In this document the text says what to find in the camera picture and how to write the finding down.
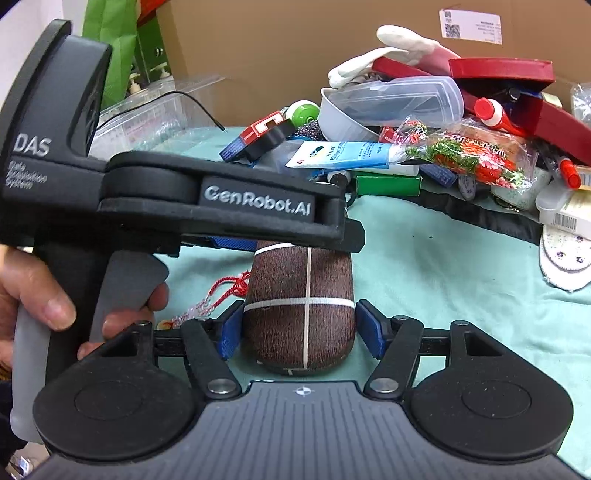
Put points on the red box base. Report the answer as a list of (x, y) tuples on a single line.
[(558, 124)]

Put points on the white shipping label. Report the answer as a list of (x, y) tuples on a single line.
[(471, 25)]

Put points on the person's left hand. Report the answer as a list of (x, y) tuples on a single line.
[(41, 295)]

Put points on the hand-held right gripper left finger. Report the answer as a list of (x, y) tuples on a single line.
[(231, 332)]

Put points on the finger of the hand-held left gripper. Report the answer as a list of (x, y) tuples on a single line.
[(231, 243)]

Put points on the red box lid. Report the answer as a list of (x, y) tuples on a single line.
[(498, 69)]

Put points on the clear plastic bin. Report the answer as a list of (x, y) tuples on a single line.
[(152, 120)]

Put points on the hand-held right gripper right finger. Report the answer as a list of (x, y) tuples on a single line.
[(371, 330)]

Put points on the green paper bag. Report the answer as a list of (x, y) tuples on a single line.
[(111, 37)]

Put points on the red tassel ornament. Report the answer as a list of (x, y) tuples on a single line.
[(233, 286)]

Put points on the white glove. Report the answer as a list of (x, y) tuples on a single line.
[(406, 41)]

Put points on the large cardboard box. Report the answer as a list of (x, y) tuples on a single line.
[(277, 46)]

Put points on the red blue card box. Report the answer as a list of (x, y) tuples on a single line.
[(251, 134)]

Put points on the green box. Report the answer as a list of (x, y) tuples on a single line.
[(388, 184)]

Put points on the steel wool scrubber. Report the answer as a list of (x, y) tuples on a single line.
[(309, 131)]

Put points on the green white round toy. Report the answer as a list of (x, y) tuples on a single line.
[(304, 113)]

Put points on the white pump bottle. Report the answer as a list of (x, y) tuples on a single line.
[(134, 83), (162, 74)]

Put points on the red flat box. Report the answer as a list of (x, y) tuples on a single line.
[(401, 67)]

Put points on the brown white-striped glasses case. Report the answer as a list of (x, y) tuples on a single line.
[(286, 332)]

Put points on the floral print snack packet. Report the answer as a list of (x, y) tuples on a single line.
[(466, 154)]

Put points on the orange cracker packet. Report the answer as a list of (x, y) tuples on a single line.
[(517, 143)]

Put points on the teal cloth covered desktop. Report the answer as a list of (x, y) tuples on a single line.
[(438, 286)]

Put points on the red marker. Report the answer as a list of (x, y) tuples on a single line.
[(570, 175)]

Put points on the clear long plastic container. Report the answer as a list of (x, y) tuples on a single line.
[(406, 99)]

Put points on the blue white toothpaste tube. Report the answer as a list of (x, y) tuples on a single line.
[(346, 154)]

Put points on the white barcode box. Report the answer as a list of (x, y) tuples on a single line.
[(568, 207)]

